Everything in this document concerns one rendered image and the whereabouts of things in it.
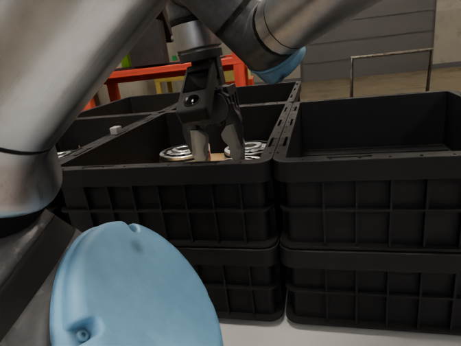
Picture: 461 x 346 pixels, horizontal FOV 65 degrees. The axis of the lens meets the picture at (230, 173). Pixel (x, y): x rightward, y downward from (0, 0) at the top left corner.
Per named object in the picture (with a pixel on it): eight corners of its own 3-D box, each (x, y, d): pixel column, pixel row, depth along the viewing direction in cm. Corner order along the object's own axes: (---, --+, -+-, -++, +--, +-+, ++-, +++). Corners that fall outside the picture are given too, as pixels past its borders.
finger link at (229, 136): (260, 160, 66) (239, 114, 64) (254, 171, 60) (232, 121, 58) (244, 166, 67) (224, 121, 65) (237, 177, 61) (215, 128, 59)
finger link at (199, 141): (217, 169, 68) (217, 121, 65) (208, 180, 63) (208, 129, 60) (202, 167, 69) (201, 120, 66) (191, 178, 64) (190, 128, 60)
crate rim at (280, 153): (604, 175, 32) (610, 149, 31) (272, 182, 40) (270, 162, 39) (452, 101, 69) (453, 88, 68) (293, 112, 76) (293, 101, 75)
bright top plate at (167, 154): (201, 158, 69) (200, 156, 69) (152, 161, 71) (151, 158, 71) (213, 145, 79) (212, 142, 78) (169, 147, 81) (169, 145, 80)
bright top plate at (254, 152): (270, 156, 65) (269, 154, 65) (218, 158, 68) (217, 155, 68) (278, 142, 75) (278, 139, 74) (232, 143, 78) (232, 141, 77)
